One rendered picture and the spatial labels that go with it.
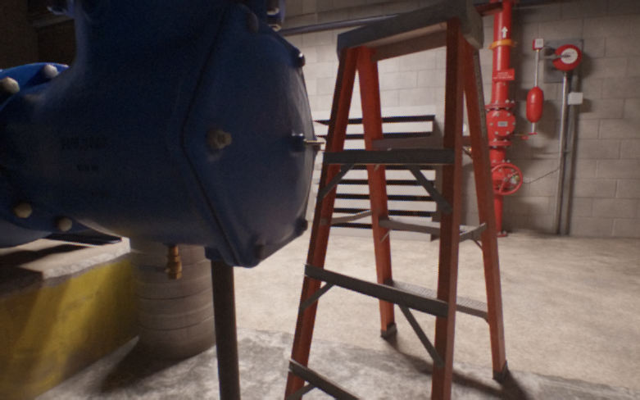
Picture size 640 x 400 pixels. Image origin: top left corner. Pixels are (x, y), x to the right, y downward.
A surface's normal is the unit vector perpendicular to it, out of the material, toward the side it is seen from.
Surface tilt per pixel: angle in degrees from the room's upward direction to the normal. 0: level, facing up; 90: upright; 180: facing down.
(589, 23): 90
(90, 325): 90
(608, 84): 90
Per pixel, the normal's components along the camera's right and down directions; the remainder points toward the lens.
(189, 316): 0.61, 0.10
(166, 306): 0.13, 0.12
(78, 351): 0.95, 0.04
